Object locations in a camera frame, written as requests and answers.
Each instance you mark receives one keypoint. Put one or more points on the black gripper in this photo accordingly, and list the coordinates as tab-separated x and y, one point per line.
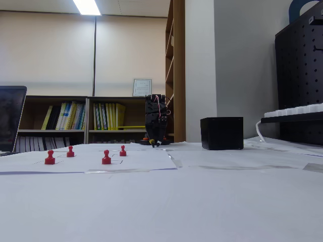
153	120

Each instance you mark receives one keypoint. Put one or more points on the red pawn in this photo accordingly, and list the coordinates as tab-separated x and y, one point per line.
106	160
122	152
50	160
70	153

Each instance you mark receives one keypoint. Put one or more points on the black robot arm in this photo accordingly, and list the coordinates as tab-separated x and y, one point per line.
152	106

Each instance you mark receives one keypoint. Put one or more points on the black open box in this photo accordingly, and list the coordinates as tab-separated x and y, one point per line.
222	133

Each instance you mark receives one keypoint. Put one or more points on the yellow flat folder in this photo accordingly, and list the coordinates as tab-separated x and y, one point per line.
131	127

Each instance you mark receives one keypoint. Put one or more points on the paper sheet with drawn squares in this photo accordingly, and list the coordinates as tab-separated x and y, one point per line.
141	158

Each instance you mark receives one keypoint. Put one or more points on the low wooden bookshelf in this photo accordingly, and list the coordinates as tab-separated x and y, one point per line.
133	113
35	100

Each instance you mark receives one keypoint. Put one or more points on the clear tape strip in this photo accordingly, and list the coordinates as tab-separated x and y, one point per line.
116	171
314	167
175	161

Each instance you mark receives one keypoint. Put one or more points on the framed white certificate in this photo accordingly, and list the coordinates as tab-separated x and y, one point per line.
142	87

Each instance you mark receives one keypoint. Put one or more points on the tall wooden bookshelf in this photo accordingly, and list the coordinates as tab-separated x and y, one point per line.
179	75

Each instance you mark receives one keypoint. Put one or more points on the black book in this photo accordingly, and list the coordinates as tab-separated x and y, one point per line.
54	118

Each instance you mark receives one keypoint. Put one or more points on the yellow-green book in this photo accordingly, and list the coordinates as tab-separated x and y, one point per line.
47	118

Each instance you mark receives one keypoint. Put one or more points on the white power strip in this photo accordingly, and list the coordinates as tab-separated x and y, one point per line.
297	110

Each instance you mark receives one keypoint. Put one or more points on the ceiling light panel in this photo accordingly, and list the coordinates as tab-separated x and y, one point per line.
87	7

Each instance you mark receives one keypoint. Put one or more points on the black laptop screen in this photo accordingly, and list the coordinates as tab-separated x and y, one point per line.
10	118

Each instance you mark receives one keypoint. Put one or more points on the black pegboard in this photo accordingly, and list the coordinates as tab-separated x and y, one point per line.
300	75

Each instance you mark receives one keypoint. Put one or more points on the dark blue rounded object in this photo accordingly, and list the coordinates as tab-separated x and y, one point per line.
294	10

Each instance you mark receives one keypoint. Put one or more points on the dark vertical wall conduit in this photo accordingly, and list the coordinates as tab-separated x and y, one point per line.
94	55

